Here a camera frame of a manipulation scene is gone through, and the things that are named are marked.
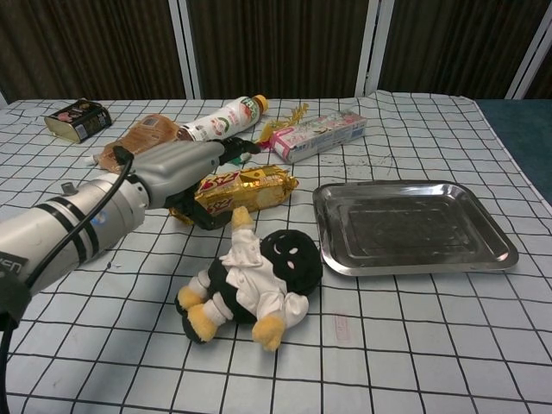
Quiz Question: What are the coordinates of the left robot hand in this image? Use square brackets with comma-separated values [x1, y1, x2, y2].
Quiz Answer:
[112, 136, 262, 230]

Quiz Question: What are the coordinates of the gold biscuit packet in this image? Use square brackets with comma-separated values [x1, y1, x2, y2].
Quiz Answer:
[167, 164, 299, 228]

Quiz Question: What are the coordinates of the black plush doll white coat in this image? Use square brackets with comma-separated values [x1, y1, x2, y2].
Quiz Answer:
[174, 205, 324, 353]

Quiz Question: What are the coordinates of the brown spout pouch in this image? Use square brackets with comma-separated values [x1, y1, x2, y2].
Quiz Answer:
[84, 113, 181, 173]

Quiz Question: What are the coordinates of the white drink bottle yellow cap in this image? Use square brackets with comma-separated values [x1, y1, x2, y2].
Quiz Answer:
[178, 93, 269, 143]

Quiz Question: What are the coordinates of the black tin can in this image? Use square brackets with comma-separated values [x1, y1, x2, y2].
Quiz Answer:
[44, 98, 113, 143]

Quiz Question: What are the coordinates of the pink floral box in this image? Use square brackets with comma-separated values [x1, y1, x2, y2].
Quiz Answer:
[270, 110, 368, 164]

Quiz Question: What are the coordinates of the dark partition panel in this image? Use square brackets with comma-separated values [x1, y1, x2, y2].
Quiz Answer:
[524, 21, 552, 101]
[176, 0, 383, 100]
[366, 0, 547, 101]
[0, 0, 198, 107]

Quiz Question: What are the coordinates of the rectangular steel tray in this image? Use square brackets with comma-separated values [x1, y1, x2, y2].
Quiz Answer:
[312, 179, 519, 277]

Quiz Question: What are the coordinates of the white checked tablecloth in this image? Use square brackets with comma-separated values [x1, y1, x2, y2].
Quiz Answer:
[0, 90, 552, 414]

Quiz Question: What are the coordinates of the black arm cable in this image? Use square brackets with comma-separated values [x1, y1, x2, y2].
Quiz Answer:
[0, 145, 135, 389]

